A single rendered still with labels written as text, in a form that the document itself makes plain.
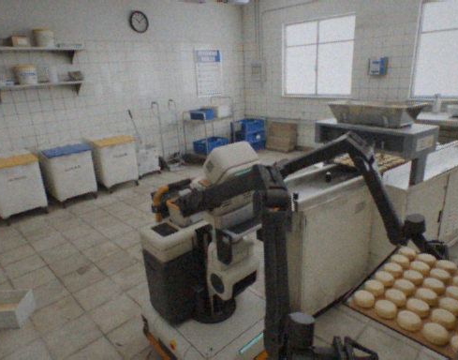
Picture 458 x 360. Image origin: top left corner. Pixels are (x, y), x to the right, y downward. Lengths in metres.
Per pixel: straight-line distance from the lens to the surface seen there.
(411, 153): 2.14
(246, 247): 1.58
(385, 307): 0.97
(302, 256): 1.89
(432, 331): 0.95
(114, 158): 4.73
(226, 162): 1.28
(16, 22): 5.07
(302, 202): 1.74
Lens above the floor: 1.57
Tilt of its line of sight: 19 degrees down
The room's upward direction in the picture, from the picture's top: 3 degrees counter-clockwise
